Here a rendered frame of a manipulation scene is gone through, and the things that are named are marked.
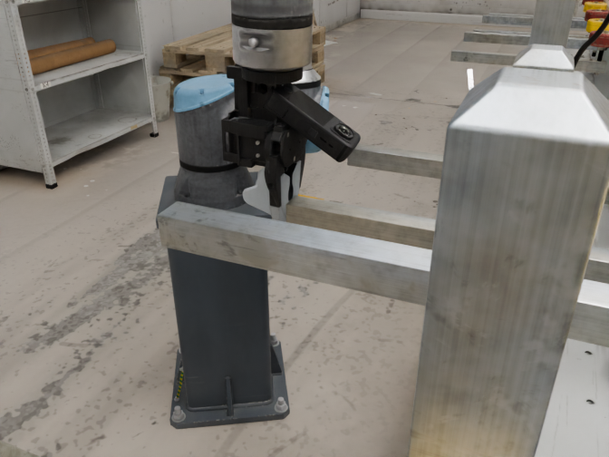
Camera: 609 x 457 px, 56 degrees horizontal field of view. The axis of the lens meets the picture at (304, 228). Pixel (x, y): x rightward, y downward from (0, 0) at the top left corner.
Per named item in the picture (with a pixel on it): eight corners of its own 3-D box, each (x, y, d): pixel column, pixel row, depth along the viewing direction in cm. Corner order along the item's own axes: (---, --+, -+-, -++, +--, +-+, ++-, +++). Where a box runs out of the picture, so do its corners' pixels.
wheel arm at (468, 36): (462, 43, 196) (464, 31, 194) (464, 42, 199) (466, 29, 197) (601, 53, 182) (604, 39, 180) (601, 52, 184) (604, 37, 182)
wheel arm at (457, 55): (449, 63, 177) (450, 49, 175) (451, 62, 180) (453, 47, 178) (604, 76, 162) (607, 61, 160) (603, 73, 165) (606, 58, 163)
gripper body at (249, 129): (250, 147, 76) (248, 54, 70) (310, 157, 73) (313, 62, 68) (222, 166, 70) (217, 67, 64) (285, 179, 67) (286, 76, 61)
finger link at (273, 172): (278, 195, 73) (279, 131, 69) (291, 198, 73) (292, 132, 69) (262, 209, 70) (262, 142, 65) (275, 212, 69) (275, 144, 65)
